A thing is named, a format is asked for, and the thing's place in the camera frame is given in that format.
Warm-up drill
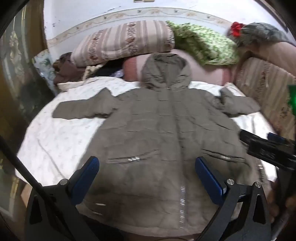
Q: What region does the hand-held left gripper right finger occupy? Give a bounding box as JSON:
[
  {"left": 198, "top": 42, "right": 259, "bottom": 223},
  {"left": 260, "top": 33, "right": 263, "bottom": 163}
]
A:
[{"left": 195, "top": 156, "right": 272, "bottom": 241}]

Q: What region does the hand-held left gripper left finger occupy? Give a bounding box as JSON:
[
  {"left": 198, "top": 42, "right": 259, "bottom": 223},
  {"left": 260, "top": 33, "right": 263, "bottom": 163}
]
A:
[{"left": 24, "top": 156, "right": 100, "bottom": 241}]

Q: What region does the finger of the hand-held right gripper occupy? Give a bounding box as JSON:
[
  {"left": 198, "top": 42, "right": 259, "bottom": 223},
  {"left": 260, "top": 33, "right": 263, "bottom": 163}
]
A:
[
  {"left": 239, "top": 129, "right": 296, "bottom": 151},
  {"left": 247, "top": 142, "right": 296, "bottom": 168}
]

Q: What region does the olive hooded quilted jacket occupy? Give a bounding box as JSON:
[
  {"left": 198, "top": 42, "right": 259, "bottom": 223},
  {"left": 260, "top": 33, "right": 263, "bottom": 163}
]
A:
[{"left": 53, "top": 53, "right": 278, "bottom": 239}]

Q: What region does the person's right hand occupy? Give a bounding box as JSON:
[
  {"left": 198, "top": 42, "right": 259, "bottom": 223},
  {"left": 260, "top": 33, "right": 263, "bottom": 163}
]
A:
[{"left": 267, "top": 182, "right": 296, "bottom": 224}]

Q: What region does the green object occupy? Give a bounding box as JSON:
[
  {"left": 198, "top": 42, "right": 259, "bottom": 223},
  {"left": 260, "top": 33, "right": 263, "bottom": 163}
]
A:
[{"left": 288, "top": 85, "right": 296, "bottom": 106}]

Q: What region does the beige striped cushion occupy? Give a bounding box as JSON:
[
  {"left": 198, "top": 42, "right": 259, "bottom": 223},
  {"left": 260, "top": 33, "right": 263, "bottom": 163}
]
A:
[{"left": 233, "top": 57, "right": 296, "bottom": 141}]

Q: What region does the white patterned bed sheet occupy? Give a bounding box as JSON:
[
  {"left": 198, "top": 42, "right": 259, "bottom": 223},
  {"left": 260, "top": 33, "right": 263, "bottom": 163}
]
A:
[{"left": 15, "top": 76, "right": 278, "bottom": 232}]

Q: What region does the brown plush blanket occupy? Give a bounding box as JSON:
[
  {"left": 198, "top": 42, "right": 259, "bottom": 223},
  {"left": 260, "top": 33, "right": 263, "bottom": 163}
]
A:
[{"left": 251, "top": 41, "right": 296, "bottom": 78}]

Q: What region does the pink bolster cushion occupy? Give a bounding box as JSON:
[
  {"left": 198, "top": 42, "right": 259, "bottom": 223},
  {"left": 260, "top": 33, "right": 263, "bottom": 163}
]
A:
[{"left": 122, "top": 48, "right": 234, "bottom": 88}]

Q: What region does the grey knitted cloth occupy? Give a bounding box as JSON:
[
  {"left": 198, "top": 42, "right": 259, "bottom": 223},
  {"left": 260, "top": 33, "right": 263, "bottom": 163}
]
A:
[{"left": 238, "top": 22, "right": 289, "bottom": 47}]

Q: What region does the cream fleece cloth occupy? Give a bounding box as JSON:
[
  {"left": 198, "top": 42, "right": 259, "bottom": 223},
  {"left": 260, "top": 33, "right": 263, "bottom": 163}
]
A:
[{"left": 82, "top": 65, "right": 104, "bottom": 80}]

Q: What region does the brown cloth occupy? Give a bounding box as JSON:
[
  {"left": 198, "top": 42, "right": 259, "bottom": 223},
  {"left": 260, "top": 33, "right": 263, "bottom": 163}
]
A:
[{"left": 53, "top": 53, "right": 86, "bottom": 85}]

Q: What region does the red bow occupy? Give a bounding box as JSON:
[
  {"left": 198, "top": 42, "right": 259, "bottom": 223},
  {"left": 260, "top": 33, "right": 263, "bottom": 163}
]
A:
[{"left": 231, "top": 22, "right": 245, "bottom": 37}]

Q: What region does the green patterned cloth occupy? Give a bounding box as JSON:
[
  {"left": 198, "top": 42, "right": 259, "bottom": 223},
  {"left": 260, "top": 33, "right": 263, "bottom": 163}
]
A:
[{"left": 166, "top": 21, "right": 241, "bottom": 66}]

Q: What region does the white green printed bag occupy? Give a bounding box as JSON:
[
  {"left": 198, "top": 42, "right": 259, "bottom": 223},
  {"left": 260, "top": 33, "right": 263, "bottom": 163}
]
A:
[{"left": 32, "top": 50, "right": 59, "bottom": 93}]

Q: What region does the wooden wardrobe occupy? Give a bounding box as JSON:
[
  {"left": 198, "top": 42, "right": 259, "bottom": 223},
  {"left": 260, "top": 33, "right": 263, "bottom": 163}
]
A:
[{"left": 0, "top": 0, "right": 55, "bottom": 142}]

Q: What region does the striped floral pillow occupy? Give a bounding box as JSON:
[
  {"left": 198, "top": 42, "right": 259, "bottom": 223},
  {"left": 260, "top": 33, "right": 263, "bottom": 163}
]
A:
[{"left": 70, "top": 20, "right": 175, "bottom": 67}]

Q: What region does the black cable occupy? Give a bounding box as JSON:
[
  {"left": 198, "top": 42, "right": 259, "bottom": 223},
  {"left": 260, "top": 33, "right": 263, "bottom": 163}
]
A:
[{"left": 0, "top": 136, "right": 100, "bottom": 241}]

